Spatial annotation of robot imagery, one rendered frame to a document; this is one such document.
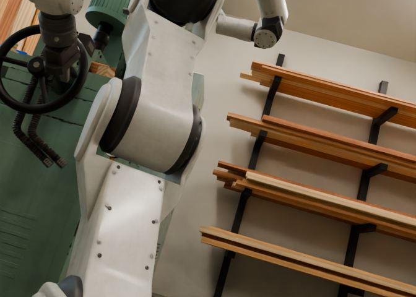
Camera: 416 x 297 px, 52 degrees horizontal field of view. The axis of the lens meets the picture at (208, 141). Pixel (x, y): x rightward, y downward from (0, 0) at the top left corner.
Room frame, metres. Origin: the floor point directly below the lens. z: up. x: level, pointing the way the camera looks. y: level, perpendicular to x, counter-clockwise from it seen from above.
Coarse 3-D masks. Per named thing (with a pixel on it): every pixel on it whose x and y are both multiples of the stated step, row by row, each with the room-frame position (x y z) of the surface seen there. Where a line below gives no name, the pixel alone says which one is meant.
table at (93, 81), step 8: (8, 56) 1.41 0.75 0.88; (16, 56) 1.41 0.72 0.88; (24, 56) 1.41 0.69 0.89; (32, 56) 1.30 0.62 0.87; (8, 64) 1.41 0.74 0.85; (88, 72) 1.39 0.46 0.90; (72, 80) 1.35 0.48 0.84; (88, 80) 1.39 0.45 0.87; (96, 80) 1.38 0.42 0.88; (104, 80) 1.38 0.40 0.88; (88, 88) 1.39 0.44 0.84; (96, 88) 1.38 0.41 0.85
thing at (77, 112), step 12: (12, 84) 1.41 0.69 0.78; (24, 84) 1.40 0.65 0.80; (12, 96) 1.40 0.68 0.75; (36, 96) 1.40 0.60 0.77; (48, 96) 1.39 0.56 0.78; (60, 96) 1.39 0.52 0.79; (60, 108) 1.39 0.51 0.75; (72, 108) 1.39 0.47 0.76; (84, 108) 1.38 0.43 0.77; (60, 120) 1.39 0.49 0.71; (72, 120) 1.39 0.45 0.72; (84, 120) 1.38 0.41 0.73
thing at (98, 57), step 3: (96, 51) 1.51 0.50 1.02; (99, 51) 1.51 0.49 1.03; (93, 54) 1.51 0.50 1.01; (96, 54) 1.51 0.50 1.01; (99, 54) 1.51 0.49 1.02; (102, 54) 1.54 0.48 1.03; (93, 57) 1.51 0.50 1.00; (96, 57) 1.50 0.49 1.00; (99, 57) 1.52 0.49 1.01; (102, 57) 1.55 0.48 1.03; (93, 60) 1.51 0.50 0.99; (96, 60) 1.51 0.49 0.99; (99, 60) 1.53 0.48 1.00; (102, 60) 1.56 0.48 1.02; (105, 60) 1.59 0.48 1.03; (102, 63) 1.57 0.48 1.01; (105, 63) 1.60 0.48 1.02
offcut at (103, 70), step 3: (99, 66) 1.40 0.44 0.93; (102, 66) 1.39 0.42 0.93; (99, 69) 1.40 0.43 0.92; (102, 69) 1.39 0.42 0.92; (105, 69) 1.39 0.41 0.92; (108, 69) 1.39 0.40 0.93; (99, 72) 1.39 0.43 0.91; (102, 72) 1.39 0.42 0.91; (105, 72) 1.39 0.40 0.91; (108, 72) 1.39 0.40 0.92; (111, 72) 1.41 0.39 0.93; (114, 72) 1.42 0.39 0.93; (105, 75) 1.38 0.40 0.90; (108, 75) 1.40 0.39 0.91; (111, 75) 1.41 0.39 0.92; (114, 75) 1.42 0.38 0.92
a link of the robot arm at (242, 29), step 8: (224, 24) 1.33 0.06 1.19; (232, 24) 1.33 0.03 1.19; (240, 24) 1.32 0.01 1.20; (248, 24) 1.31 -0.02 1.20; (256, 24) 1.32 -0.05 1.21; (224, 32) 1.35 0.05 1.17; (232, 32) 1.34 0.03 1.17; (240, 32) 1.33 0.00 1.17; (248, 32) 1.32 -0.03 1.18; (248, 40) 1.35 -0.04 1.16; (264, 48) 1.33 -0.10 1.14
